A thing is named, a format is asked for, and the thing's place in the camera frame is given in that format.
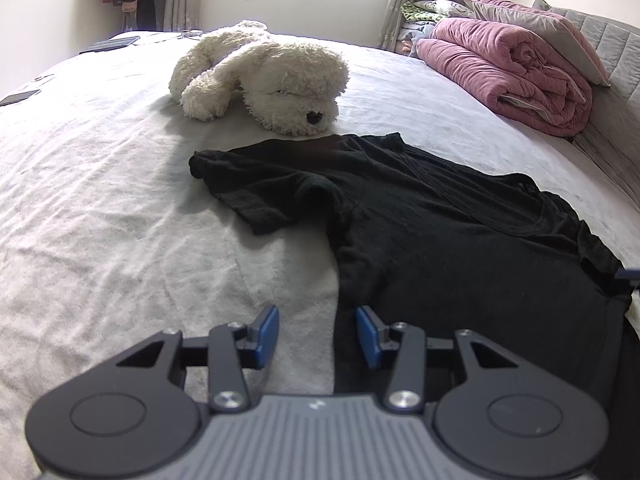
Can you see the black phone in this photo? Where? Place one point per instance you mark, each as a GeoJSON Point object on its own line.
{"type": "Point", "coordinates": [20, 97]}

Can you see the pink folded quilt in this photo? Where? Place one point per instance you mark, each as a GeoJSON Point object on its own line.
{"type": "Point", "coordinates": [500, 70]}

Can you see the white plush dog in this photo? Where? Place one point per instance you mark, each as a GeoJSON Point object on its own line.
{"type": "Point", "coordinates": [265, 75]}

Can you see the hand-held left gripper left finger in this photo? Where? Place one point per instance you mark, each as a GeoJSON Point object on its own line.
{"type": "Point", "coordinates": [267, 335]}

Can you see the black T-shirt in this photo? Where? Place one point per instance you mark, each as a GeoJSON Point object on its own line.
{"type": "Point", "coordinates": [450, 235]}

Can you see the grey and pink pillow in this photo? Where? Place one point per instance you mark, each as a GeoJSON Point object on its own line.
{"type": "Point", "coordinates": [540, 25]}

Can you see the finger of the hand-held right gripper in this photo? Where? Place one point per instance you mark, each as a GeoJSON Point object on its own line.
{"type": "Point", "coordinates": [630, 275]}

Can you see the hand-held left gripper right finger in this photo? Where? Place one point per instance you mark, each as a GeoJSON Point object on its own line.
{"type": "Point", "coordinates": [367, 335]}

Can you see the green floral folded cloth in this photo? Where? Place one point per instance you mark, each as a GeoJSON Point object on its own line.
{"type": "Point", "coordinates": [420, 10]}

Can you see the pale blue folded cloth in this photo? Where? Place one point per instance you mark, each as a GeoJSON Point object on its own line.
{"type": "Point", "coordinates": [417, 35]}

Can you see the grey quilted headboard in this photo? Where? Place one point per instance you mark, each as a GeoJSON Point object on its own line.
{"type": "Point", "coordinates": [615, 110]}

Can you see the grey bed sheet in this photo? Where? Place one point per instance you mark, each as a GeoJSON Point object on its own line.
{"type": "Point", "coordinates": [100, 210]}

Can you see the black tablet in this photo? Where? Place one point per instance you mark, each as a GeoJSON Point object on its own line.
{"type": "Point", "coordinates": [110, 44]}

